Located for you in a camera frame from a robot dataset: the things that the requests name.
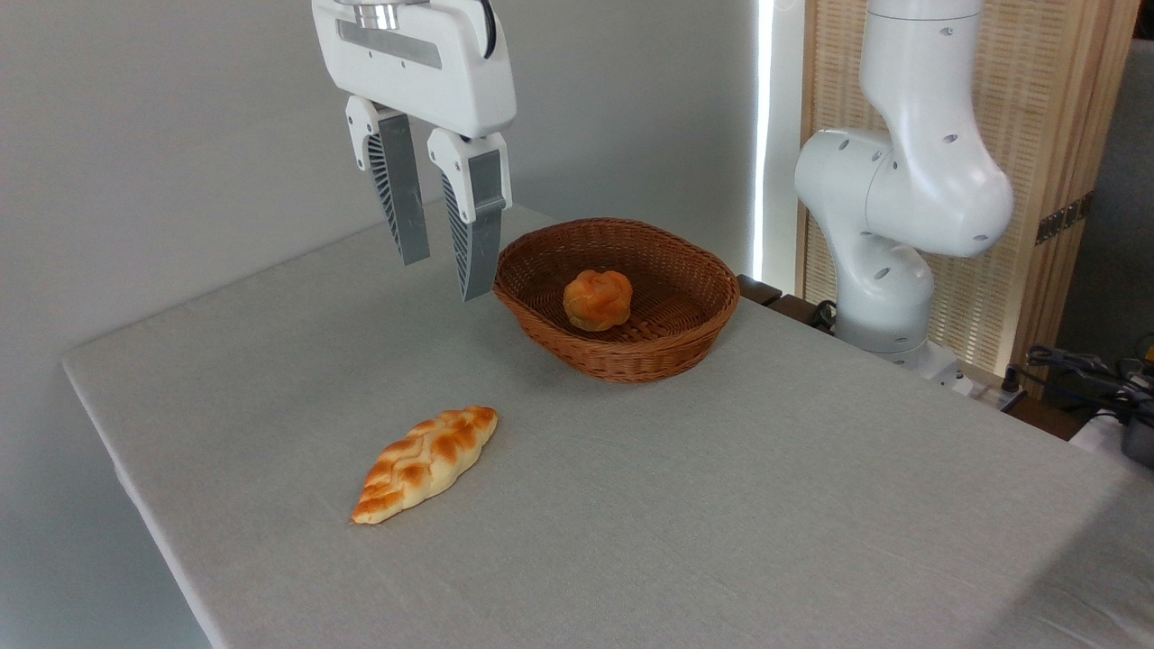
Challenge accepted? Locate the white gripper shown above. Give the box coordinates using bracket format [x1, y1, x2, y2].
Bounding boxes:
[311, 0, 517, 303]

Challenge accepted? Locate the braided golden bread loaf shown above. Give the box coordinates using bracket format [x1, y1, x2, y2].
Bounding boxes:
[351, 406, 499, 526]

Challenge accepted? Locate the brown wicker basket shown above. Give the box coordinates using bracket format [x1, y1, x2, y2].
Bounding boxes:
[492, 217, 742, 386]

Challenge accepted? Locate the round orange bun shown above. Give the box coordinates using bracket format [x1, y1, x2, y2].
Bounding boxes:
[563, 269, 634, 333]

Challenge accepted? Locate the dark wooden furniture edge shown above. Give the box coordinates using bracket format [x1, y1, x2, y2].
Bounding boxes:
[737, 274, 838, 333]

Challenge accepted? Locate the grey tablecloth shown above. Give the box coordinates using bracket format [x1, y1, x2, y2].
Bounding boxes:
[61, 202, 1154, 649]

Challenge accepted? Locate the white power strip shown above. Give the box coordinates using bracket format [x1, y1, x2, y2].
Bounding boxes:
[938, 365, 1029, 411]

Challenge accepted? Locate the wooden bamboo folding screen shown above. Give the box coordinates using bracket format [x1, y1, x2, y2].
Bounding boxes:
[798, 0, 1142, 398]

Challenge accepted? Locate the black screen hinge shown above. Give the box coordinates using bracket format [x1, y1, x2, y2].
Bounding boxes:
[1035, 192, 1095, 245]

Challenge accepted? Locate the black cable bundle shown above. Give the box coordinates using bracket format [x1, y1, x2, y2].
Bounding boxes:
[1026, 344, 1154, 425]

